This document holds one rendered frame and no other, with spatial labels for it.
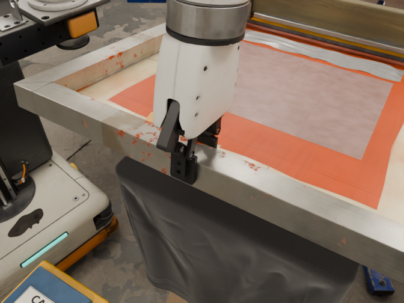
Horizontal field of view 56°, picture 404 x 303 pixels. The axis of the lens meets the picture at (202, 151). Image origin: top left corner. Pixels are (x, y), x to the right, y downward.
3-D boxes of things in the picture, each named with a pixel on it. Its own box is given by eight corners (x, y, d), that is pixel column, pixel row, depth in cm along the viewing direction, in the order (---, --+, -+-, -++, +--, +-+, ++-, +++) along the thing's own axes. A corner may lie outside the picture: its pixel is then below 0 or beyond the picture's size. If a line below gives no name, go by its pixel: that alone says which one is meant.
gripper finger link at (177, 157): (175, 125, 42) (173, 172, 45) (158, 138, 39) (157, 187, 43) (200, 134, 40) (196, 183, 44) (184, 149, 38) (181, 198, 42)
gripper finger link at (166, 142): (188, 68, 37) (199, 101, 42) (146, 131, 35) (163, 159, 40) (198, 72, 37) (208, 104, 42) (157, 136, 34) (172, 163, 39)
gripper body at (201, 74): (199, -3, 41) (192, 92, 47) (140, 19, 33) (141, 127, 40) (264, 14, 38) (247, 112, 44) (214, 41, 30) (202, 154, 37)
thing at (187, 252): (299, 380, 84) (353, 287, 54) (136, 281, 100) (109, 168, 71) (304, 367, 86) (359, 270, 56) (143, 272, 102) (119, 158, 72)
